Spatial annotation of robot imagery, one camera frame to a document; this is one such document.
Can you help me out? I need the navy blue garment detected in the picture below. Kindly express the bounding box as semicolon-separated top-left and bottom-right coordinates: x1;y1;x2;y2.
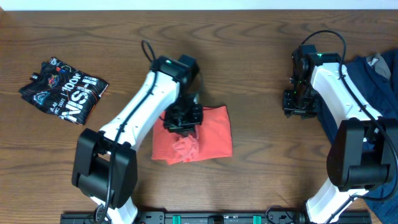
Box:
318;49;397;224

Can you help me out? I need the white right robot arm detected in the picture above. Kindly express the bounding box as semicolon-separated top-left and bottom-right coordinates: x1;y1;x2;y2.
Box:
282;45;397;223

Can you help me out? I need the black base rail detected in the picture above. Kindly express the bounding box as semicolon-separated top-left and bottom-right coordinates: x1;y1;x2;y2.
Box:
60;208;372;224

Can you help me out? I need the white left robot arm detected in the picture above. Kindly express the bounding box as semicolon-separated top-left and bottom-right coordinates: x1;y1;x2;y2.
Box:
60;55;203;223

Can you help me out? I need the orange printed t-shirt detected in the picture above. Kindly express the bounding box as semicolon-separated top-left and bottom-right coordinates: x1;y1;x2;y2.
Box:
152;106;233;165

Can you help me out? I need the folded black printed t-shirt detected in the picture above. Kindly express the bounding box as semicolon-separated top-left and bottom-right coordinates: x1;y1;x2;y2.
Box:
19;57;109;125

